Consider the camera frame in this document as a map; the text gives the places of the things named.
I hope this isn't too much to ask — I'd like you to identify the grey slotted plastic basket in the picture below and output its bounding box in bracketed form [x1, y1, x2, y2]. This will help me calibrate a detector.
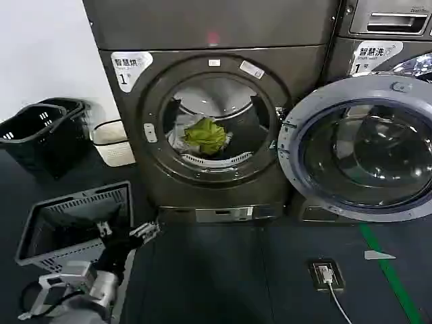
[14, 180, 133, 273]

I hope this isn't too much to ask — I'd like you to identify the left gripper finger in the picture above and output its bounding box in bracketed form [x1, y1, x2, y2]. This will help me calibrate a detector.
[129, 221, 161, 246]
[96, 221, 114, 241]

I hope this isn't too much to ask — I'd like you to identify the green garment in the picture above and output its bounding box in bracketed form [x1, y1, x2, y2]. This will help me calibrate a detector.
[182, 117, 228, 156]

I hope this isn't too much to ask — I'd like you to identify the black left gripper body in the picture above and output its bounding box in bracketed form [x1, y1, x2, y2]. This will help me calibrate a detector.
[95, 235, 138, 280]

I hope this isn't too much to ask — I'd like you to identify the white cloth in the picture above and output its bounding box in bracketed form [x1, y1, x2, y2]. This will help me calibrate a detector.
[167, 113, 234, 152]

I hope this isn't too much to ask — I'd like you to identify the floor socket box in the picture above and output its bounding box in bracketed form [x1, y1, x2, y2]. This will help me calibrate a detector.
[307, 257, 346, 291]

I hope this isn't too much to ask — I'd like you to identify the grey washer with drawer handle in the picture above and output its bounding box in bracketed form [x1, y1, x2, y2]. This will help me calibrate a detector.
[322, 0, 432, 224]

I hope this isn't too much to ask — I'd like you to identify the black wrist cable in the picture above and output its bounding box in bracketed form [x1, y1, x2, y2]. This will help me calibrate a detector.
[18, 280, 74, 320]

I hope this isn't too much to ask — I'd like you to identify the white plastic basket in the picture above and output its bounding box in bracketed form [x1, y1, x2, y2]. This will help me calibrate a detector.
[91, 119, 136, 167]

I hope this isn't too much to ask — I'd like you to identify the black plastic basket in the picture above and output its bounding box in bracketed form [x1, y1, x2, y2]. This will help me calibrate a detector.
[36, 97, 92, 149]
[0, 103, 74, 180]

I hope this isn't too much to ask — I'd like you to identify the grey dryer with open drum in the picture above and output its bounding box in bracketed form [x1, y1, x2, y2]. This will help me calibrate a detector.
[82, 0, 342, 224]

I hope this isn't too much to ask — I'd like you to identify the green floor tape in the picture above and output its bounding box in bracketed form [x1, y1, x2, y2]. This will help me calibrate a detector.
[357, 222, 427, 324]

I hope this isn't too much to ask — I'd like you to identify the white floor tape piece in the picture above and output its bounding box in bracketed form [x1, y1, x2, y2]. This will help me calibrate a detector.
[363, 250, 397, 261]

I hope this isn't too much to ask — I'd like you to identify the round glass dryer door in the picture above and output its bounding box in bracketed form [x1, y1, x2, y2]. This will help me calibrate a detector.
[277, 70, 432, 223]

